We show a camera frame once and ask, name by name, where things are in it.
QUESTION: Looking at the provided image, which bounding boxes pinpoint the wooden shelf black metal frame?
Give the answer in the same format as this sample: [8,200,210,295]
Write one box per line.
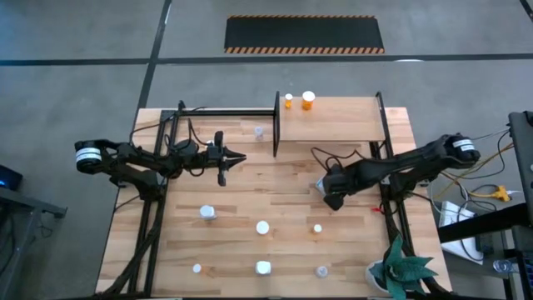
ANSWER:
[272,90,395,158]

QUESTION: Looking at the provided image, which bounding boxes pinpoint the grey side table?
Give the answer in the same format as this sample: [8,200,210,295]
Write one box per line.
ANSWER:
[0,185,68,288]

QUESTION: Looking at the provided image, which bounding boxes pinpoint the black device blue light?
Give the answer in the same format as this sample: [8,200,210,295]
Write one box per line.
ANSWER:
[0,164,24,193]

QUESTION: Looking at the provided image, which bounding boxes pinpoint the clear plastic water bottle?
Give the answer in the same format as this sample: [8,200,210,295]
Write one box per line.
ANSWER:
[492,258,517,274]

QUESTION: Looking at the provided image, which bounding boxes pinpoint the white floor box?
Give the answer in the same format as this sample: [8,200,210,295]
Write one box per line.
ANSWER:
[439,200,486,266]

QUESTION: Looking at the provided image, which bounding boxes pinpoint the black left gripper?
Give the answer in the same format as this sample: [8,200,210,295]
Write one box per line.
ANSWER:
[206,130,247,188]

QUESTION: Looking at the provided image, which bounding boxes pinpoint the dark grey desk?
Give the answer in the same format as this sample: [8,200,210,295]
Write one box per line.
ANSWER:
[507,110,533,203]

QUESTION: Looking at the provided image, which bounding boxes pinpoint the black aluminium rig frame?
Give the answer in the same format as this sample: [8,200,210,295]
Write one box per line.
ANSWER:
[95,99,453,300]

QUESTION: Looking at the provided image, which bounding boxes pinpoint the green plant in white pot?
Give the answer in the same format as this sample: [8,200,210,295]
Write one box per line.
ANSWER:
[365,235,439,300]

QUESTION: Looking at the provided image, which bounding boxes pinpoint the black hazard-striped floor mat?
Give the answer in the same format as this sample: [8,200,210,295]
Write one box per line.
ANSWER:
[223,15,386,55]

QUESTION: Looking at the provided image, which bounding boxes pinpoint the yellow power cord splitter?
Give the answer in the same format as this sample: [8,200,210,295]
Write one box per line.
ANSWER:
[468,185,521,203]

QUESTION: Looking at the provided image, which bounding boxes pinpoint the black desk beam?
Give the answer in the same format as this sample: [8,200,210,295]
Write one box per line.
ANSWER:
[436,202,533,245]

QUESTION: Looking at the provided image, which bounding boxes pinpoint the yellow orange floor cable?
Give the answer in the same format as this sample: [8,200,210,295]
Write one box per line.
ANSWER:
[432,141,516,201]

